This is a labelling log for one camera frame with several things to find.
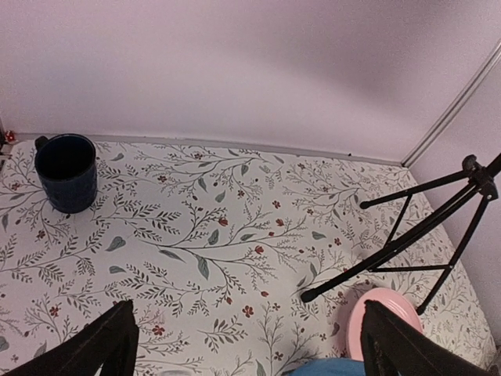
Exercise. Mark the pink plate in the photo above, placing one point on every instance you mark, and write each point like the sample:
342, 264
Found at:
393, 300

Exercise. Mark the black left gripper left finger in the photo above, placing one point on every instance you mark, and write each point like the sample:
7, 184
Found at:
106, 346

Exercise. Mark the floral table mat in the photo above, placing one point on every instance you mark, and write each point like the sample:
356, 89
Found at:
213, 246

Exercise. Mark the right aluminium frame post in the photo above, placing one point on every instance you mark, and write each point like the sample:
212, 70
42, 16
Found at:
454, 108

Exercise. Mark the blue metronome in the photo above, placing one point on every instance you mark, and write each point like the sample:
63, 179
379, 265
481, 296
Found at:
331, 367

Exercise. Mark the dark blue cup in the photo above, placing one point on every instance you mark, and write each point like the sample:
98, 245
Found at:
67, 170

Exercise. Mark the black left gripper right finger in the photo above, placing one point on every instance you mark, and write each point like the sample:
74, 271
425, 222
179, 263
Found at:
390, 346

